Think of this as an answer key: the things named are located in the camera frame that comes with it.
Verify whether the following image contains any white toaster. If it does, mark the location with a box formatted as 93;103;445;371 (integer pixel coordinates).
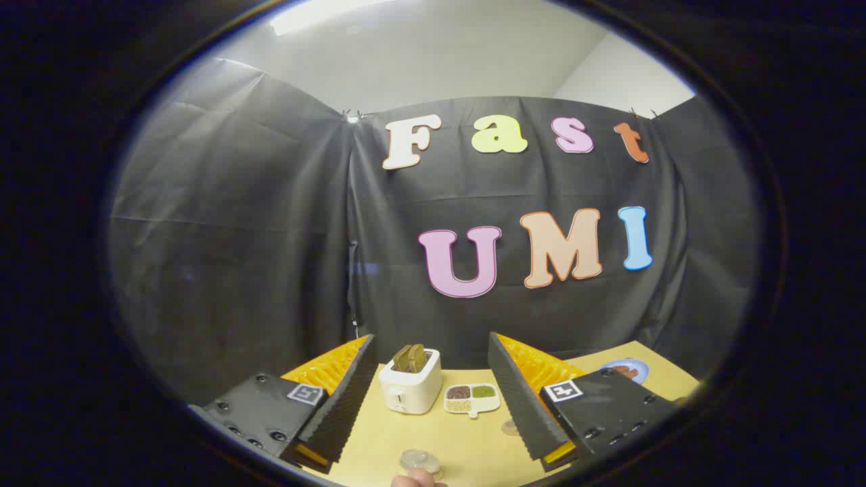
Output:
378;348;444;415

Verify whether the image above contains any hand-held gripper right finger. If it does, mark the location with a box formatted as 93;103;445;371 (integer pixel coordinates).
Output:
487;331;679;473

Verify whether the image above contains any clear cup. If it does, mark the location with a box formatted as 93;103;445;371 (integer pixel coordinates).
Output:
399;448;442;475

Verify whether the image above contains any blue plate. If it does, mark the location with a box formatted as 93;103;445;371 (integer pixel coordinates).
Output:
599;358;650;385

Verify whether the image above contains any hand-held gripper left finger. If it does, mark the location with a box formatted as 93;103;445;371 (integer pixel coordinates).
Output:
188;333;380;474

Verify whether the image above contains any black backdrop cloth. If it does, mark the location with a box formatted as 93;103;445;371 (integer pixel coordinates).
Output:
107;57;762;407

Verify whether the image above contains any wooden table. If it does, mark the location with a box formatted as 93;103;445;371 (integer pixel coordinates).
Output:
298;340;702;487

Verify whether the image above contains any white divided spice dish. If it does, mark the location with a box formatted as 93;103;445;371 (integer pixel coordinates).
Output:
444;383;501;419

